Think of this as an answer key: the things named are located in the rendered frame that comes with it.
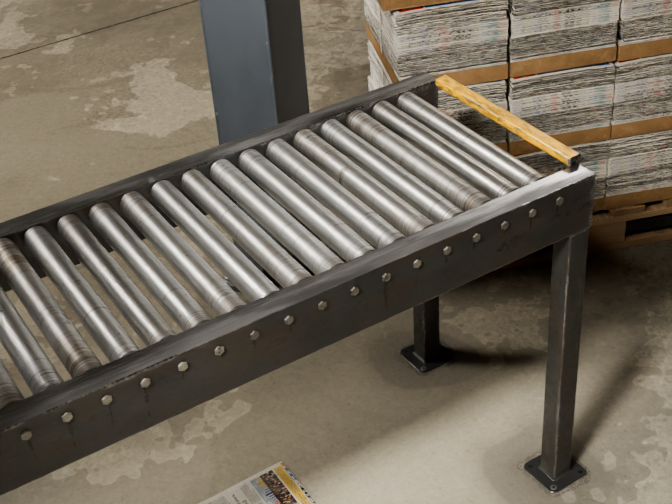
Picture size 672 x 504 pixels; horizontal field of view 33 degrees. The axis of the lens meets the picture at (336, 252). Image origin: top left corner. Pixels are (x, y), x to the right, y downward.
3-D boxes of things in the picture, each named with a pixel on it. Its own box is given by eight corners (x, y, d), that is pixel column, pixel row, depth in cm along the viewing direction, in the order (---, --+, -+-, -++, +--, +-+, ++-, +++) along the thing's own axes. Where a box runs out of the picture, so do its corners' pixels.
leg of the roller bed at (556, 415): (556, 457, 263) (572, 214, 223) (573, 472, 259) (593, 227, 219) (537, 468, 260) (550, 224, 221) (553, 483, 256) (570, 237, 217)
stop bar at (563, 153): (446, 81, 247) (446, 73, 246) (582, 162, 216) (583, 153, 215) (434, 85, 246) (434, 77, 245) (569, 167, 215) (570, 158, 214)
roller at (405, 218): (303, 121, 235) (285, 137, 234) (438, 222, 201) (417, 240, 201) (314, 137, 238) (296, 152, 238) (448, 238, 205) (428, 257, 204)
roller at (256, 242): (201, 184, 228) (198, 163, 225) (323, 299, 195) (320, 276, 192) (179, 192, 226) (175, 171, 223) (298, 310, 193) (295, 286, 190)
